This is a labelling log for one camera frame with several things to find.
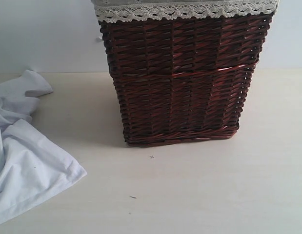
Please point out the white t-shirt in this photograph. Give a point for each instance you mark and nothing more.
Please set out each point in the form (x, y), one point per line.
(33, 169)

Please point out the dark brown wicker basket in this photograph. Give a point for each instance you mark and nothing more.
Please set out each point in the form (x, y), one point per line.
(183, 80)

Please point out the white lace crochet cloth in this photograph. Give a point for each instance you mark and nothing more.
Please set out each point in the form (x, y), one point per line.
(112, 11)

